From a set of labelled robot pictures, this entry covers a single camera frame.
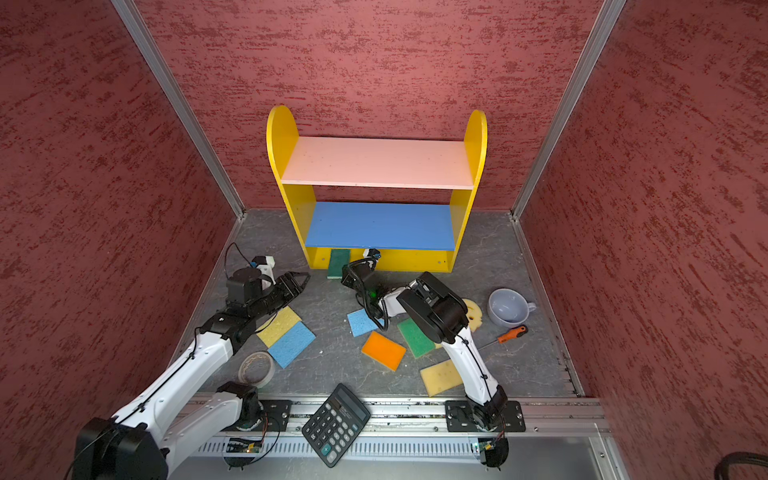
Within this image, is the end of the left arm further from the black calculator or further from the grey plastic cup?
the grey plastic cup

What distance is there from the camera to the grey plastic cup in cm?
87

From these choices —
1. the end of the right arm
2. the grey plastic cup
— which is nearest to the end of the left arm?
the end of the right arm
